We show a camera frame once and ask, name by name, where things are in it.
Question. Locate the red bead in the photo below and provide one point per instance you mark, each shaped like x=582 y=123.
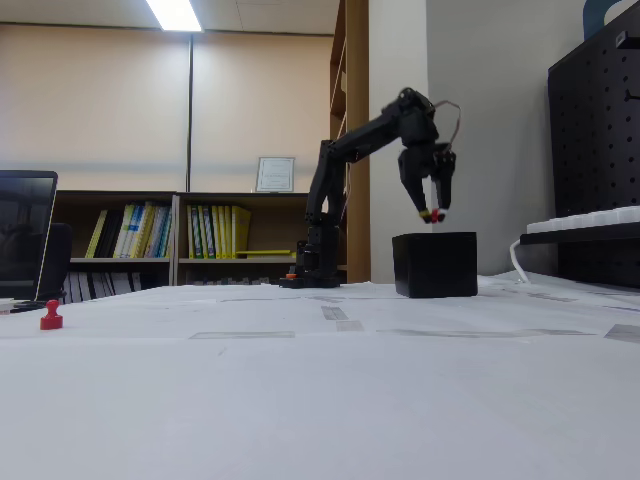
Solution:
x=435 y=216
x=51 y=322

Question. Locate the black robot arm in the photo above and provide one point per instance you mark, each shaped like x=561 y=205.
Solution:
x=325 y=200

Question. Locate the black open box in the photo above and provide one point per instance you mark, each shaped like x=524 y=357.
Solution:
x=435 y=265

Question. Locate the tall wooden bookshelf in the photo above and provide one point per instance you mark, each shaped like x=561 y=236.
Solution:
x=357 y=75

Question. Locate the framed white certificate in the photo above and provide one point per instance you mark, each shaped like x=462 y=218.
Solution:
x=275 y=175

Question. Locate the black pegboard shelf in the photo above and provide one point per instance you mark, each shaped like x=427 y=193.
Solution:
x=575 y=239

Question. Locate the black pegboard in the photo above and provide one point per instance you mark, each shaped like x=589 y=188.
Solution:
x=590 y=150

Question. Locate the white power strip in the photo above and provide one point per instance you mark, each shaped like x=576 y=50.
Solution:
x=590 y=220

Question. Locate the flat yellow folder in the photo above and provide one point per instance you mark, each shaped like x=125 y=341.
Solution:
x=270 y=252

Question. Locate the beige roller blind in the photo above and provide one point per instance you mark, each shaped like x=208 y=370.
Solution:
x=260 y=100
x=90 y=100

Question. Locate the wide yellow binder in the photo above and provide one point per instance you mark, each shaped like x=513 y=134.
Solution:
x=241 y=225

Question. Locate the low wooden bookshelf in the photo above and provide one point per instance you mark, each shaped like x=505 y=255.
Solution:
x=115 y=195
x=225 y=196

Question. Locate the black pegboard hook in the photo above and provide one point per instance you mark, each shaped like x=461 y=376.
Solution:
x=634 y=96

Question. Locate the yellow binder green label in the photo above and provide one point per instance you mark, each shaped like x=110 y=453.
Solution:
x=198 y=235
x=206 y=235
x=190 y=235

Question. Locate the blue rounded partition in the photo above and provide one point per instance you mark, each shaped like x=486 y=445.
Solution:
x=592 y=20

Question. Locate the white taped paper cover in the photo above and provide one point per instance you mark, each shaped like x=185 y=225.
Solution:
x=300 y=400

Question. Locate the blue white book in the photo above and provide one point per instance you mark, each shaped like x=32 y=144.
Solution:
x=166 y=235
x=155 y=235
x=134 y=235

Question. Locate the yellow white book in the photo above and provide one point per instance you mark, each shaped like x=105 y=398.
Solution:
x=145 y=230
x=125 y=230

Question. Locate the ceiling light panel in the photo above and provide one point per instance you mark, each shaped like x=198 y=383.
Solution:
x=175 y=15

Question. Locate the dark grey binder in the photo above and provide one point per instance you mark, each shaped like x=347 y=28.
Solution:
x=76 y=287
x=134 y=280
x=103 y=284
x=89 y=286
x=118 y=282

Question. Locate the black book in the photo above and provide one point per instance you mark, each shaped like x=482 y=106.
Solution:
x=116 y=235
x=106 y=235

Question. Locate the thin yellow book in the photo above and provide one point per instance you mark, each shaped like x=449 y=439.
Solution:
x=96 y=235

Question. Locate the black laptop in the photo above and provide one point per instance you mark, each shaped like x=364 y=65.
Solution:
x=20 y=225

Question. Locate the black pegboard bracket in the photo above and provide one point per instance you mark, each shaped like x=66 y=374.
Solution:
x=621 y=39

